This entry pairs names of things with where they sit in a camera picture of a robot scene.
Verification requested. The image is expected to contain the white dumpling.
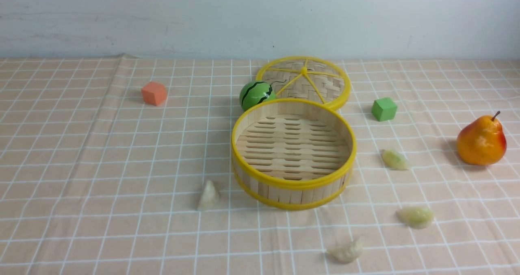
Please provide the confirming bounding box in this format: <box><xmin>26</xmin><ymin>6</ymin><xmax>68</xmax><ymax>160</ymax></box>
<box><xmin>326</xmin><ymin>236</ymin><xmax>365</xmax><ymax>264</ymax></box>
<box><xmin>197</xmin><ymin>180</ymin><xmax>220</xmax><ymax>211</ymax></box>

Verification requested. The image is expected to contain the greenish dumpling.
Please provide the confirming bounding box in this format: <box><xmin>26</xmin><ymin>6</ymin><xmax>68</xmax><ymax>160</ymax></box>
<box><xmin>396</xmin><ymin>206</ymin><xmax>434</xmax><ymax>230</ymax></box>
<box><xmin>381</xmin><ymin>149</ymin><xmax>411</xmax><ymax>170</ymax></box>

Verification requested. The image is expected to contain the white dumpling bottom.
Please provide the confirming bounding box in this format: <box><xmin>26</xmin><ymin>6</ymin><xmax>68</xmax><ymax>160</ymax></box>
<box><xmin>326</xmin><ymin>236</ymin><xmax>365</xmax><ymax>264</ymax></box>

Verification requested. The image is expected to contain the bamboo steamer tray yellow rim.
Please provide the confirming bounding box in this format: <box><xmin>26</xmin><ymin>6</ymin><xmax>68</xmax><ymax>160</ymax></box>
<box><xmin>231</xmin><ymin>99</ymin><xmax>357</xmax><ymax>210</ymax></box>

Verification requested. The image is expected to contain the woven bamboo steamer lid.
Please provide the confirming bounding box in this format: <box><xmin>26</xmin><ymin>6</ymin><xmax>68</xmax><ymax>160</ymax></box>
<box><xmin>255</xmin><ymin>56</ymin><xmax>351</xmax><ymax>110</ymax></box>

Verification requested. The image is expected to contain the green toy watermelon ball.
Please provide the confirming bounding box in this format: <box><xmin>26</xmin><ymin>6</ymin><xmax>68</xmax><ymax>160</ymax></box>
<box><xmin>239</xmin><ymin>81</ymin><xmax>276</xmax><ymax>112</ymax></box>

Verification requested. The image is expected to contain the orange foam cube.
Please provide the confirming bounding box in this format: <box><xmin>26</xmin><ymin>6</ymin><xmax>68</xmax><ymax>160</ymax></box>
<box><xmin>141</xmin><ymin>81</ymin><xmax>167</xmax><ymax>106</ymax></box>

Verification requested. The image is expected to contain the green foam cube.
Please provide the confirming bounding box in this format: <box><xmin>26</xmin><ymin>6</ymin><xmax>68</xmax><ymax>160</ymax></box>
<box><xmin>371</xmin><ymin>97</ymin><xmax>398</xmax><ymax>122</ymax></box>

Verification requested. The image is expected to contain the peach grid tablecloth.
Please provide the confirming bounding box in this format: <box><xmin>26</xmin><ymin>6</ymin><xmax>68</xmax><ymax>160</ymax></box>
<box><xmin>0</xmin><ymin>55</ymin><xmax>520</xmax><ymax>275</ymax></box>

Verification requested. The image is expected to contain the orange yellow toy pear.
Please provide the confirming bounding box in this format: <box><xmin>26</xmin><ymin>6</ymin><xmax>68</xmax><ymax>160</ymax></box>
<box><xmin>456</xmin><ymin>111</ymin><xmax>507</xmax><ymax>166</ymax></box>

